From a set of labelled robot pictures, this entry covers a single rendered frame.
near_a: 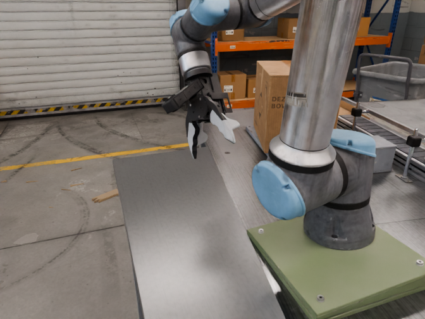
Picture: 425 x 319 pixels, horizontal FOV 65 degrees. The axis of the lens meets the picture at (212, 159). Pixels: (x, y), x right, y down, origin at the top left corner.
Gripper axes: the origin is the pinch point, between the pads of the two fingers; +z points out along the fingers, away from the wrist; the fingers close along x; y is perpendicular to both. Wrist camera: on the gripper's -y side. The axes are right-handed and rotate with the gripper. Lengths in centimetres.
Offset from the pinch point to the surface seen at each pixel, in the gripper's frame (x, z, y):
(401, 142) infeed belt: -14, 9, 76
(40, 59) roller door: 346, -198, 78
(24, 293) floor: 142, 35, -19
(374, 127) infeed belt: -4, 0, 84
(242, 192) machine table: 9.7, 11.2, 16.6
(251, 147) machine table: 25, -4, 43
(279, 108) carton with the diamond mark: 5.0, -11.9, 38.6
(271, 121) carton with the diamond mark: 8.9, -8.6, 37.6
